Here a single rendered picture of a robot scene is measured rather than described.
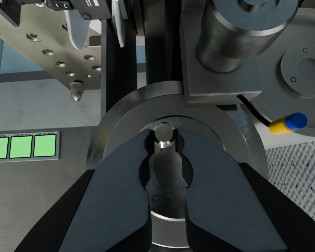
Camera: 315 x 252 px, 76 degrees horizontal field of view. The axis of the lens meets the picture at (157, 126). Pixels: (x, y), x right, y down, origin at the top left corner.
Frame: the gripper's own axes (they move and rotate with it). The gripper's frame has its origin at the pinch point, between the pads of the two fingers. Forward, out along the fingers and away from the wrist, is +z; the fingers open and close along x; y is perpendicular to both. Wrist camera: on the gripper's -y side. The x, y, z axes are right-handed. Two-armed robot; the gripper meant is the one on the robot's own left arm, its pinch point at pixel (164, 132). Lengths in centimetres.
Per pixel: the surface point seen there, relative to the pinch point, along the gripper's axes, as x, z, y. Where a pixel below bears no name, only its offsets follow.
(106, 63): -5.1, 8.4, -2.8
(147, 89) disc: -1.3, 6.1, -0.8
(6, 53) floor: -162, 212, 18
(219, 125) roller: 4.3, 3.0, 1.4
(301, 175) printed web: 18.4, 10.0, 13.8
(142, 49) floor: -19, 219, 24
